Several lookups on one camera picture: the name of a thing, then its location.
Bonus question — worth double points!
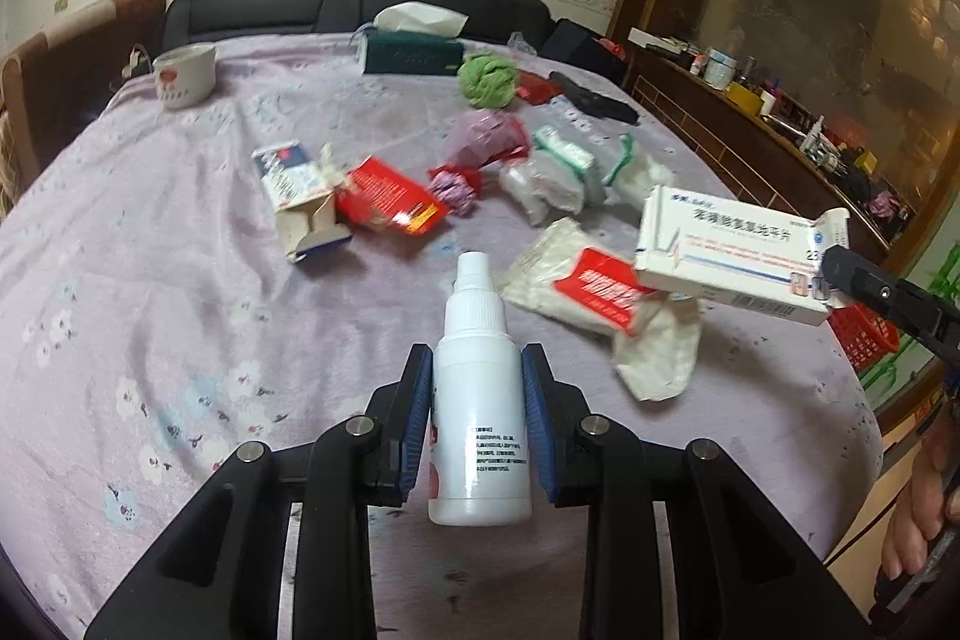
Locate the white spray bottle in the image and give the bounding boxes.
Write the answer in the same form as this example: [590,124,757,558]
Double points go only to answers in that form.
[427,251,533,527]

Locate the black sofa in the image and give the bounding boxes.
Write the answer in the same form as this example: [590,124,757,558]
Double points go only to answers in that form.
[163,0,557,60]

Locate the white medicine box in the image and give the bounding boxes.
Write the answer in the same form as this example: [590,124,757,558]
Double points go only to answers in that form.
[634,185,852,327]

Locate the black bag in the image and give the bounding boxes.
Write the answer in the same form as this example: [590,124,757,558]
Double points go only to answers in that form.
[540,19,629,86]

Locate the red snack packet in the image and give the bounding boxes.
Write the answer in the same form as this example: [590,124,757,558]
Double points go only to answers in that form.
[335,156,449,236]

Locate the opened blue white carton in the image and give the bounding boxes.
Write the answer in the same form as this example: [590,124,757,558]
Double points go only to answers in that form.
[251,141,353,265]

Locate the teal printed tissue packet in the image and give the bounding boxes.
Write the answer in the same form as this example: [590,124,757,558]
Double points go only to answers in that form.
[600,132,677,211]

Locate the green crumpled ball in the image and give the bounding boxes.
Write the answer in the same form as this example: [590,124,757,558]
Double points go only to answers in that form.
[457,53,518,110]

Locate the green white tissue packet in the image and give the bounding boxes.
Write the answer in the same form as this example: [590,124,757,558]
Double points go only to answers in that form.
[532,125,599,178]

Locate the white packet with red label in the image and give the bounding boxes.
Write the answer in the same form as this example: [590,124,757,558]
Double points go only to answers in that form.
[501,218,662,339]

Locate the black cloth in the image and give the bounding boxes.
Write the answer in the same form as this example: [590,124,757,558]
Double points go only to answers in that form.
[835,162,876,204]

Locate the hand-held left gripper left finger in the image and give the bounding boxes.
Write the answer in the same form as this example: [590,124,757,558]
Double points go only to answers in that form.
[82,344,436,640]

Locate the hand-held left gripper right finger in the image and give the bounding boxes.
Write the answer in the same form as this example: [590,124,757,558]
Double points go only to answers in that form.
[523,344,875,640]

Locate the white jar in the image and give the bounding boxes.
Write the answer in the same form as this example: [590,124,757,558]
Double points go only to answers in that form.
[705,47,740,91]

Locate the white tissue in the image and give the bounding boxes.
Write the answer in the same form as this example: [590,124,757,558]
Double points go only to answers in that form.
[373,1,467,40]

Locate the red plastic basket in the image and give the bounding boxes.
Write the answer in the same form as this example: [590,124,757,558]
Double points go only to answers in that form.
[827,302,902,372]

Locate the floral tablecloth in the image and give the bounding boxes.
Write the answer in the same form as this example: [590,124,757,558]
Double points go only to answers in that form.
[0,36,886,640]

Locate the white cup with red print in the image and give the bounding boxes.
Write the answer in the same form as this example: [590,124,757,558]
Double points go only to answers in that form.
[152,44,218,110]

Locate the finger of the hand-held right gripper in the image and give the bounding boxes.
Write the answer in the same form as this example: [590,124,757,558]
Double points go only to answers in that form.
[820,245,960,362]

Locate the dark green tissue box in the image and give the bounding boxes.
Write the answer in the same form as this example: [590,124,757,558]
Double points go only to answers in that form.
[364,29,466,76]

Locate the wooden sideboard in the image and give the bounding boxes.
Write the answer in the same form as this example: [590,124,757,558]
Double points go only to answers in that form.
[622,25,935,270]

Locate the person's right hand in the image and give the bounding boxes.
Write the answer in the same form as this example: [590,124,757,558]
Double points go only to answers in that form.
[881,411,960,581]

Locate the brown armchair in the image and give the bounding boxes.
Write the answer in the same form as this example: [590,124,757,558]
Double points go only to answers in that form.
[0,0,167,195]

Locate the pink plastic bag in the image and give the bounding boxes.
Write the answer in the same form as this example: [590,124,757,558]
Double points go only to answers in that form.
[442,110,526,169]

